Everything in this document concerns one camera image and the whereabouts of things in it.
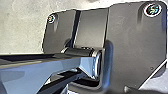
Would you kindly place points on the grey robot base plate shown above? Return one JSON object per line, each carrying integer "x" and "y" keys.
{"x": 133, "y": 50}

